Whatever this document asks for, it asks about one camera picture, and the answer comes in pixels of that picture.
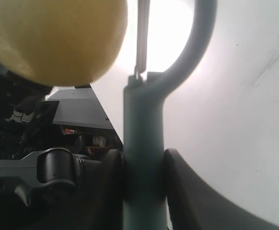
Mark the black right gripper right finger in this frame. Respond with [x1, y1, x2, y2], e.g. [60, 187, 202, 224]
[164, 149, 279, 230]

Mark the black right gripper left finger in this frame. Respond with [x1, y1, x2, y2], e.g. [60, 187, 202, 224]
[70, 148, 126, 230]

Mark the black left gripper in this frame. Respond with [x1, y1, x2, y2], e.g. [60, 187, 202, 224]
[0, 71, 58, 160]

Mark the teal handled peeler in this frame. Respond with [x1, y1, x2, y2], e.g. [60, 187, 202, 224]
[123, 0, 217, 230]

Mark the yellow lemon with sticker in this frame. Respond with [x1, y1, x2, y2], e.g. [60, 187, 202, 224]
[0, 0, 128, 86]

